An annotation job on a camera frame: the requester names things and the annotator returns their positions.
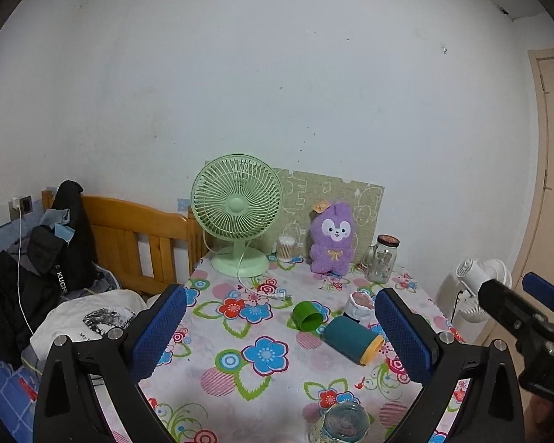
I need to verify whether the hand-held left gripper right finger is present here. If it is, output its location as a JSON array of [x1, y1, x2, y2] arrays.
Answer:
[[374, 287, 524, 443]]

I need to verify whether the small white paper cup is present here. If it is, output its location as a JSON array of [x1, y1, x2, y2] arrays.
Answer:
[[343, 292, 377, 321]]

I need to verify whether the purple plush toy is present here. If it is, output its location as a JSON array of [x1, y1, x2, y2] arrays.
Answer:
[[309, 200, 357, 274]]

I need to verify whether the clear glass bottle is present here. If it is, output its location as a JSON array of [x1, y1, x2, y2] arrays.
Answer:
[[321, 401, 371, 443]]

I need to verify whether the cotton swab container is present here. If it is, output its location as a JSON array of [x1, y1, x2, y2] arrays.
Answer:
[[277, 235, 297, 261]]

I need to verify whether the green patterned board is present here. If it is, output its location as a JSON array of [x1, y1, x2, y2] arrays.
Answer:
[[205, 161, 385, 264]]

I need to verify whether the white printed shirt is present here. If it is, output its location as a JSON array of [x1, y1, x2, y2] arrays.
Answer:
[[30, 288, 151, 379]]

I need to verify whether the white charger with cable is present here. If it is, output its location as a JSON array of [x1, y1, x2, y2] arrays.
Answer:
[[10, 198, 37, 335]]

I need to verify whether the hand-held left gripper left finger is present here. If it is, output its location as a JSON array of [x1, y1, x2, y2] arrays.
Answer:
[[33, 284, 188, 443]]

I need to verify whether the pile of dark clothes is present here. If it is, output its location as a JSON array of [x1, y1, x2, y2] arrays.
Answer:
[[0, 180, 98, 370]]

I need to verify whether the white fan cable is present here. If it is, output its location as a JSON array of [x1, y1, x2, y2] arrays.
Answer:
[[237, 240, 293, 308]]

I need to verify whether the glass jar with lid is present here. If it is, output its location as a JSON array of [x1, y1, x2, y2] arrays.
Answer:
[[367, 234, 400, 284]]

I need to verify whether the wooden bed headboard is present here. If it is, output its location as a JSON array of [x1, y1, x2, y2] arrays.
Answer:
[[41, 187, 208, 296]]

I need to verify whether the floral tablecloth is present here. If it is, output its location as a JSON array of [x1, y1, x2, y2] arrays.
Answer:
[[90, 254, 472, 443]]

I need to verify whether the white floor fan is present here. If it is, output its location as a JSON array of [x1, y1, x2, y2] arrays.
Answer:
[[436, 257, 513, 344]]

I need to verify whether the blue bedsheet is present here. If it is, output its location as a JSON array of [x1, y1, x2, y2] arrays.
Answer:
[[0, 355, 42, 443]]

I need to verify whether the blue denim garment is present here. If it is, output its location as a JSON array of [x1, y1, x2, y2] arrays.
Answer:
[[41, 207, 75, 243]]

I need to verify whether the wall socket panel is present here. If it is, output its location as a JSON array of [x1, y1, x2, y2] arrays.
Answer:
[[0, 195, 34, 227]]

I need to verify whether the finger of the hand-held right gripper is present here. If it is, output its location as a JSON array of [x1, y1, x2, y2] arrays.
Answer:
[[478, 278, 552, 347], [523, 272, 554, 312]]

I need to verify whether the green plastic cup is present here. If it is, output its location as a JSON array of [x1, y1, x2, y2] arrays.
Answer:
[[291, 301, 325, 333]]

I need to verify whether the green desk fan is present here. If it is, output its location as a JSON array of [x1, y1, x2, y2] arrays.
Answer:
[[191, 156, 284, 278]]

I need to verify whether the teal cup with yellow rim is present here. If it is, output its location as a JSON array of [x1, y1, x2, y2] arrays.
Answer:
[[323, 316, 385, 367]]

